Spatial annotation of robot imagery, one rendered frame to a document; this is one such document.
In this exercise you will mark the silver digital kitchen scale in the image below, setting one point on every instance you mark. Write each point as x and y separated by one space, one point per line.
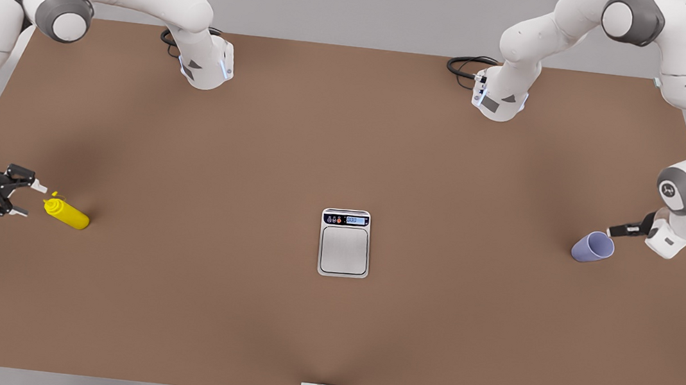
344 249

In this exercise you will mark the lilac plastic cup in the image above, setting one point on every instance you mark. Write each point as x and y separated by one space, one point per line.
592 248

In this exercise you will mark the yellow sauce squeeze bottle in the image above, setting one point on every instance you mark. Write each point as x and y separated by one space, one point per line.
69 214

